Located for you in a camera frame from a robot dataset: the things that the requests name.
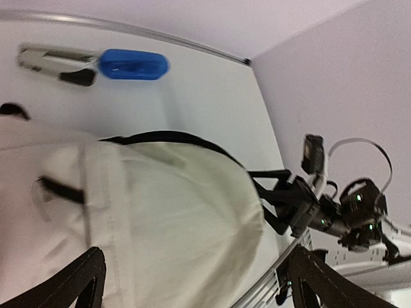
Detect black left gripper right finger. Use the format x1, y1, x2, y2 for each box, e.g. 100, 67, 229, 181
288, 246, 393, 308

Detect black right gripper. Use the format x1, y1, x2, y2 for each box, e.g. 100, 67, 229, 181
248, 169, 387, 252

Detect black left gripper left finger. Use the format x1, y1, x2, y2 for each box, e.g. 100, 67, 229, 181
1, 246, 107, 308

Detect cream white backpack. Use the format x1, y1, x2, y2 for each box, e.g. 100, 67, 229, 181
1, 103, 265, 307

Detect blue pencil case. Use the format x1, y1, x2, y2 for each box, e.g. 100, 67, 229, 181
98, 49, 169, 81

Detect silver stapler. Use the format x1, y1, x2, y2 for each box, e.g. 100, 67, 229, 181
17, 44, 98, 87

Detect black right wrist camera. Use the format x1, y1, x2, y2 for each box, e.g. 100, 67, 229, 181
301, 134, 393, 199

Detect aluminium front rail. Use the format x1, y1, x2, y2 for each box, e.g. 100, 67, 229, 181
232, 229, 312, 308

